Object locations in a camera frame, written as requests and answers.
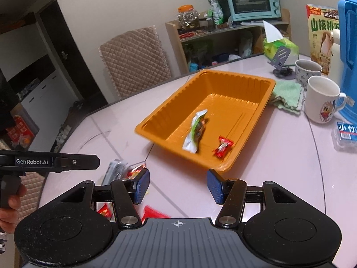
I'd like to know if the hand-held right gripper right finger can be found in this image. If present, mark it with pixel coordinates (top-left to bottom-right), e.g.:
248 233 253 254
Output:
207 169 298 228

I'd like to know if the grey black snack packet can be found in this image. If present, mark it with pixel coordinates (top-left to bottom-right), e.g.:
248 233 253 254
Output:
102 159 129 185

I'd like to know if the white cabinet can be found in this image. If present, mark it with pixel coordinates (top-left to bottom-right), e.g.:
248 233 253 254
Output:
16 70 82 134

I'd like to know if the teal toaster oven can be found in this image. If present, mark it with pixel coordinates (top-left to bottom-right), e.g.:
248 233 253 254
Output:
211 0 281 22

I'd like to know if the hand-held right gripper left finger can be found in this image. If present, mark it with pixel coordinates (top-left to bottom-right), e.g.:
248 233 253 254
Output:
59 169 151 229

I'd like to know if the orange lid glass jar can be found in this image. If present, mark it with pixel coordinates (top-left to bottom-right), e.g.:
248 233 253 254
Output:
175 4 200 30

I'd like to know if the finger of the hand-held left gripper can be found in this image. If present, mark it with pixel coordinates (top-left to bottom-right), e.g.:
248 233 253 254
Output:
54 153 100 173

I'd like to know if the grey phone stand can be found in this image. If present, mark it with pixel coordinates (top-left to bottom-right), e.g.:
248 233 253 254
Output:
267 46 296 79

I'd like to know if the red box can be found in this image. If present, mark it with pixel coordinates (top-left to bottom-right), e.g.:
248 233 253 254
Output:
5 115 37 149

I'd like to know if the white green snack packet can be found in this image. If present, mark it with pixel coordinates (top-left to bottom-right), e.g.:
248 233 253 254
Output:
182 109 208 154

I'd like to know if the green cloth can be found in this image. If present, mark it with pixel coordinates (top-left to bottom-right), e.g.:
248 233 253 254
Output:
269 80 305 115

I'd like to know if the wooden shelf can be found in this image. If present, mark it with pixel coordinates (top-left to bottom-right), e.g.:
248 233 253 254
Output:
165 8 292 75

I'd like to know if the green white snack bag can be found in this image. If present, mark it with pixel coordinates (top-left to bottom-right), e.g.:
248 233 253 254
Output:
207 0 224 26

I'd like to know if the orange plastic tray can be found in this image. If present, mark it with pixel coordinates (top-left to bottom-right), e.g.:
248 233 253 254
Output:
135 69 276 173

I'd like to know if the green tissue pack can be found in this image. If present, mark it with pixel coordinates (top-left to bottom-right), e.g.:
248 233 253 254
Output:
263 20 299 62

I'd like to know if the patterned ceramic cup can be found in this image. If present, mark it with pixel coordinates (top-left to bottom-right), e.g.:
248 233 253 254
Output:
295 59 323 89

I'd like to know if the red twisted candy packet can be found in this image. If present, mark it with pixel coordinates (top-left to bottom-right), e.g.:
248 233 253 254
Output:
213 136 234 160

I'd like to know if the large yellow snack bag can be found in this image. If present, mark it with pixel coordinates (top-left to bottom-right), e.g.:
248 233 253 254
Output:
306 4 341 77

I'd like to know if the person's left hand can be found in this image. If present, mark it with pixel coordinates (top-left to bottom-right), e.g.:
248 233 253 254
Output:
0 185 27 233

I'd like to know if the white cartoon mug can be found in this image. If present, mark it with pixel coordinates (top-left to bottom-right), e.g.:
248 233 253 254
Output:
304 75 347 124

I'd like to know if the clear toothpick box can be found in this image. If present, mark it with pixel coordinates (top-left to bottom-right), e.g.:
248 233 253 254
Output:
331 121 357 153

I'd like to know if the blue thermos jug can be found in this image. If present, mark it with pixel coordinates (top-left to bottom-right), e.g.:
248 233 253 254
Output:
336 0 357 121

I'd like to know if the white bottle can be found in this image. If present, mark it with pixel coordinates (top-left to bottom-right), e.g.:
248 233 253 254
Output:
329 29 342 46

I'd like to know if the beige quilted chair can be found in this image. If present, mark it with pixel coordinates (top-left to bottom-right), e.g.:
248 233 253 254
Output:
99 25 172 99

